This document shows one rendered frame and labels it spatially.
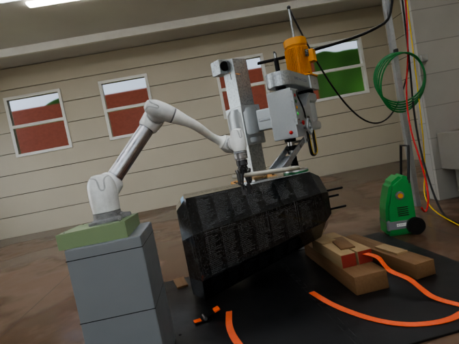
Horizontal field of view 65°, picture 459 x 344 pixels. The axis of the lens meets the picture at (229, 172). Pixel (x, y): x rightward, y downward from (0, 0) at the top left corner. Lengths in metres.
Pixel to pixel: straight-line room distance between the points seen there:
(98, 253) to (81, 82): 7.81
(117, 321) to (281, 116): 1.98
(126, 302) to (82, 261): 0.32
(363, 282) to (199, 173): 6.78
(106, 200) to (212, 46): 7.57
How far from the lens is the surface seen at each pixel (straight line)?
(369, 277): 2.71
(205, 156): 8.99
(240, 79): 3.80
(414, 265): 2.89
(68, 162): 9.57
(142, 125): 2.40
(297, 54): 3.77
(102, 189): 2.11
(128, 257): 2.00
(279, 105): 3.10
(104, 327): 2.16
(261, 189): 2.86
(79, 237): 2.06
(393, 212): 3.87
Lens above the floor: 1.17
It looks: 4 degrees down
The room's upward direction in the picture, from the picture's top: 11 degrees counter-clockwise
